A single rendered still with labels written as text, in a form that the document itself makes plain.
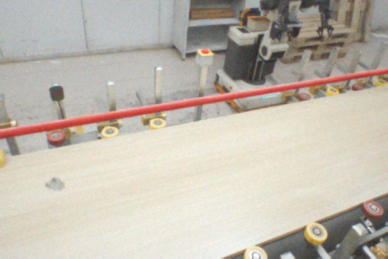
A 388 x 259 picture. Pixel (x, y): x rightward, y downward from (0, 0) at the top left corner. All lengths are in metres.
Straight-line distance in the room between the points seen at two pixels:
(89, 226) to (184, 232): 0.34
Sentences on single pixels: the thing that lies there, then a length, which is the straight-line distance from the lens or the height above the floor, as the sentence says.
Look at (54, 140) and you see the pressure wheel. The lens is 1.59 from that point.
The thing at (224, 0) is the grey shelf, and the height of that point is 0.67.
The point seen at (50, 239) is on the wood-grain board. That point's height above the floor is 0.90.
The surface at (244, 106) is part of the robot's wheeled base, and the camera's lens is 3.18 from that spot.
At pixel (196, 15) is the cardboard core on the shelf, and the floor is 0.58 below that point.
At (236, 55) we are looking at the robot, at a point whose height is 0.59.
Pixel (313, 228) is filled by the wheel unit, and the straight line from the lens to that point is 1.35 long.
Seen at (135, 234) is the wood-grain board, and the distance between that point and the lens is 1.20.
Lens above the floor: 1.92
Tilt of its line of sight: 36 degrees down
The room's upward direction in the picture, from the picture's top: 7 degrees clockwise
